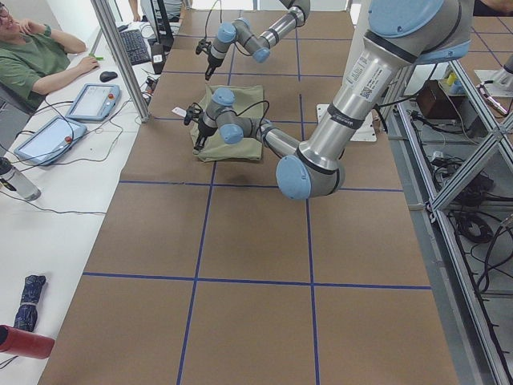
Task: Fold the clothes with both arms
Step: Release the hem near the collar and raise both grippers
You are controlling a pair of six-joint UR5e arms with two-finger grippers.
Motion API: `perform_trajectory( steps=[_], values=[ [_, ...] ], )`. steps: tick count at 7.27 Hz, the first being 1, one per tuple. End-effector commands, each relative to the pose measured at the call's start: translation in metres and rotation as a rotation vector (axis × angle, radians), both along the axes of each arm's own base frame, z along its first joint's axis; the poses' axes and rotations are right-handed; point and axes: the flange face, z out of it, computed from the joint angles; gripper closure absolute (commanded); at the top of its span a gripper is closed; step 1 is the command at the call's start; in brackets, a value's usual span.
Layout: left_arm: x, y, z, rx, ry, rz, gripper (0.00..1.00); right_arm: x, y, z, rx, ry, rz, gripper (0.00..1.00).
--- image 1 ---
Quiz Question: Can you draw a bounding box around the olive green long-sleeve shirt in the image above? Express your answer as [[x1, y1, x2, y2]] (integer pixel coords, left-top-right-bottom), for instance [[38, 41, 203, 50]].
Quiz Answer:
[[190, 85, 269, 162]]

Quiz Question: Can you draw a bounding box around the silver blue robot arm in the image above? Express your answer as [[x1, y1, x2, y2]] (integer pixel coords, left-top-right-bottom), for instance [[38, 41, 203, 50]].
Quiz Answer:
[[196, 0, 310, 81], [184, 0, 474, 200]]

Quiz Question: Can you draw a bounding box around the red metal bottle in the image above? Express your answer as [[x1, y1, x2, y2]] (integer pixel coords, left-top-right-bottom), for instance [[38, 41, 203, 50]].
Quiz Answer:
[[1, 325, 55, 359]]

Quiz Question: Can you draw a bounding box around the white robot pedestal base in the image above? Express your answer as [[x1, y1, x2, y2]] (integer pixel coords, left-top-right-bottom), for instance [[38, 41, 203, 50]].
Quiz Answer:
[[316, 0, 380, 143]]

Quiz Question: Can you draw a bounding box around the teach pendant tablet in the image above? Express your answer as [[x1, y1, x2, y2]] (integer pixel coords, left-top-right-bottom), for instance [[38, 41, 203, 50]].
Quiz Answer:
[[14, 116, 87, 166], [66, 83, 121, 123]]

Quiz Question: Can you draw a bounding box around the black computer mouse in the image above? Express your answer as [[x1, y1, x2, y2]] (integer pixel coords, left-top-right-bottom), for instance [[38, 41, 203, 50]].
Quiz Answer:
[[99, 71, 118, 83]]

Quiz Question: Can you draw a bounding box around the folded navy umbrella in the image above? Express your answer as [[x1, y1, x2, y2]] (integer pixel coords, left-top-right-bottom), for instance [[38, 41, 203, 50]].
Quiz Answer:
[[14, 275, 46, 332]]

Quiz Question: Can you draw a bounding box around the upper teach pendant tablet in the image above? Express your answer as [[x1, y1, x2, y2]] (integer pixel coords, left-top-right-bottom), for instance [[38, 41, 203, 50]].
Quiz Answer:
[[66, 83, 121, 123]]

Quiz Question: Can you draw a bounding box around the clear grey water bottle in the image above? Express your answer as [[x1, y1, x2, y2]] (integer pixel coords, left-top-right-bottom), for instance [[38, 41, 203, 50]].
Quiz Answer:
[[1, 157, 41, 201]]

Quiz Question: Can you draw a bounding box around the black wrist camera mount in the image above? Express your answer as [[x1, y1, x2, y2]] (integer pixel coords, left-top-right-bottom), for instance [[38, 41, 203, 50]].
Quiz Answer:
[[184, 102, 204, 126], [196, 38, 212, 55]]

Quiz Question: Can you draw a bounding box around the aluminium frame post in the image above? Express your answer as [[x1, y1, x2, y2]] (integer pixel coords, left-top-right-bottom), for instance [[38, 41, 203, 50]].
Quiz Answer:
[[91, 0, 150, 124]]

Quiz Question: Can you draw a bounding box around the person in green shirt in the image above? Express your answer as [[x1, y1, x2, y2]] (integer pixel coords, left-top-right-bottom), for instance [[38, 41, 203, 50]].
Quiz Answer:
[[1, 4, 99, 110]]

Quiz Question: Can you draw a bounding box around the lower teach pendant tablet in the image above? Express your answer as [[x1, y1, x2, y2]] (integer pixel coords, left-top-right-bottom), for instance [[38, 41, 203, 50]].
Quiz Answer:
[[14, 116, 87, 166]]

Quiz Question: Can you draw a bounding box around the black computer keyboard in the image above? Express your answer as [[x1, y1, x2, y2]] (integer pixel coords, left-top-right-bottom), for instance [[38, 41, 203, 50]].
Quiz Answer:
[[120, 30, 151, 66]]

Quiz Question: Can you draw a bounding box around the white paper garment tag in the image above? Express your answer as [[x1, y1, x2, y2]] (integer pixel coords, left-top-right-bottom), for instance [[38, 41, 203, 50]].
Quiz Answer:
[[172, 107, 187, 117]]

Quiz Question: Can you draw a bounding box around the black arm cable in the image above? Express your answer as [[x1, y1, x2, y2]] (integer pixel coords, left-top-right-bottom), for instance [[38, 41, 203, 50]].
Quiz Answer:
[[203, 0, 257, 57], [236, 99, 270, 141]]

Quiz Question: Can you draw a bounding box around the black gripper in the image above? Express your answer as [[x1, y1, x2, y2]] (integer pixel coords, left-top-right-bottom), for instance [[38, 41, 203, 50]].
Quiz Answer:
[[194, 115, 217, 152], [204, 55, 223, 80]]

